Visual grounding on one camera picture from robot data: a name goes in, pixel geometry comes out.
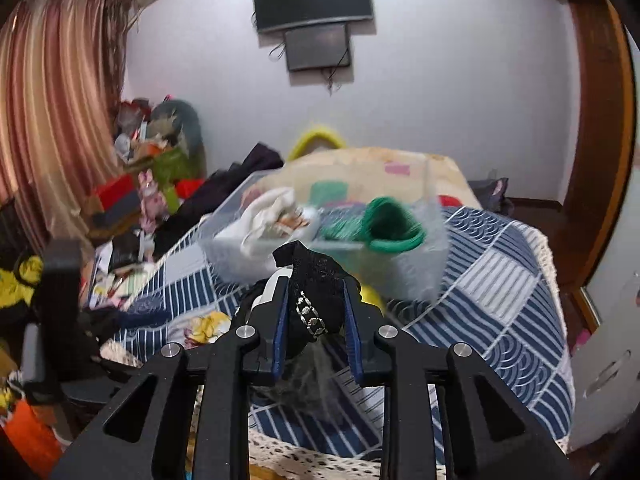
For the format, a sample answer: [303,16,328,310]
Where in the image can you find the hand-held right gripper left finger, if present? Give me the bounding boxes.
[50,275,291,480]

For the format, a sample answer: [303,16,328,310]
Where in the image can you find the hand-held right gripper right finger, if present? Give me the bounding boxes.
[341,280,576,480]

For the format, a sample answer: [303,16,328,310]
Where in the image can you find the black lace garment with fur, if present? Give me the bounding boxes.
[250,240,363,418]

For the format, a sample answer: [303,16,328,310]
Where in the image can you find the clear plastic storage box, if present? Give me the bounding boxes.
[197,160,451,303]

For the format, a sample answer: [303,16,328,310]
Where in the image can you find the yellow and black cloth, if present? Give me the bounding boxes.
[0,254,47,311]

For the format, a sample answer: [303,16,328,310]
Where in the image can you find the yellow floral cloth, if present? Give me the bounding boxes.
[181,310,234,352]

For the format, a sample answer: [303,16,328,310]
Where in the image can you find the white cloth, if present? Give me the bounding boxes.
[240,187,321,271]

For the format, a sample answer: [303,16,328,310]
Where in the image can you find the pile of mixed clutter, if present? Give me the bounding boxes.
[82,95,206,266]

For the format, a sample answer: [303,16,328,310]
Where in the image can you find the green knit hat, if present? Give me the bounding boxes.
[320,196,428,256]

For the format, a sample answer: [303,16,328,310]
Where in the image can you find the cream crochet bedspread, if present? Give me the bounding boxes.
[100,220,576,480]

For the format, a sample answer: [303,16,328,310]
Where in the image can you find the blue patchwork quilt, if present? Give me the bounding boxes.
[80,205,576,461]

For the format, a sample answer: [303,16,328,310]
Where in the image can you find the orange bag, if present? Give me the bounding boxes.
[0,400,63,480]

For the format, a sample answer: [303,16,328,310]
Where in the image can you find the dark clothing pile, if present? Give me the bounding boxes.
[155,142,286,261]

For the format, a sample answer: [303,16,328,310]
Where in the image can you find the cream patterned blanket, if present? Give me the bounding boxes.
[240,146,483,211]

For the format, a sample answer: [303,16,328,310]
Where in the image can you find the pink striped curtain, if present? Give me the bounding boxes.
[0,0,133,256]

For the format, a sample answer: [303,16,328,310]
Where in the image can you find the yellow plush item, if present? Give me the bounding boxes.
[289,127,351,162]

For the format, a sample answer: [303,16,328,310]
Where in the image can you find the dark bag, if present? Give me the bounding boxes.
[466,176,512,212]

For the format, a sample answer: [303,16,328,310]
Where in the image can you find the grey green plush toy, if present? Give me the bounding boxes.
[150,100,207,181]

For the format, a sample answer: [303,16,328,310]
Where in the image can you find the white door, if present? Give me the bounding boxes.
[570,150,640,456]

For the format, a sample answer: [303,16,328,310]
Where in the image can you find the dangling black cable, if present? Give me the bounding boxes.
[322,64,342,97]

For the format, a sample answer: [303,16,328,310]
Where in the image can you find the small grey wall monitor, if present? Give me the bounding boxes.
[284,22,353,72]

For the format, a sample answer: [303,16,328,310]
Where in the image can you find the brown wooden door frame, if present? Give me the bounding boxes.
[500,0,640,333]

